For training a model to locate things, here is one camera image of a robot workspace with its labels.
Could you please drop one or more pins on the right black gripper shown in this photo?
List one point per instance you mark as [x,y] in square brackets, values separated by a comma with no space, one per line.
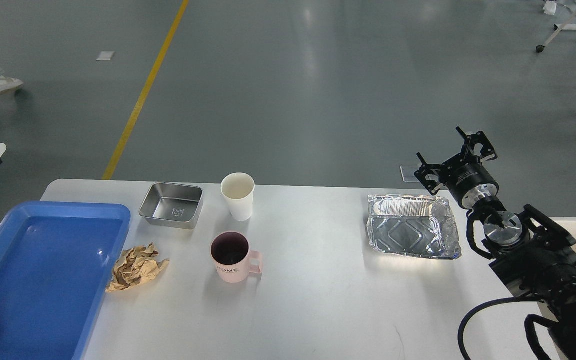
[463,174]

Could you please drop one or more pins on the pink mug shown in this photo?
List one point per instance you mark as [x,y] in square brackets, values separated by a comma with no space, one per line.
[233,258]

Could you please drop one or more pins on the small stainless steel tray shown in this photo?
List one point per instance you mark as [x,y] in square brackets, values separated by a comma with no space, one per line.
[172,205]

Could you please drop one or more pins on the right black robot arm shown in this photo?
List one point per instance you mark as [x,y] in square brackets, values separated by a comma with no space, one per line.
[531,254]

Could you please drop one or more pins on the aluminium foil tray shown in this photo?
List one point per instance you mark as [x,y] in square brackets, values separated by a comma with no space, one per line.
[418,226]

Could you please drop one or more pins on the white paper cup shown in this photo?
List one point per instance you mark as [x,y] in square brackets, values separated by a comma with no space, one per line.
[238,190]

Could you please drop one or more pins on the crumpled brown paper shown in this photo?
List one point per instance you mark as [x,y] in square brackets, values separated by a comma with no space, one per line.
[136,266]

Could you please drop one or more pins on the blue plastic tray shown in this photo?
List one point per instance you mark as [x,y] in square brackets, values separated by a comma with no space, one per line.
[56,260]

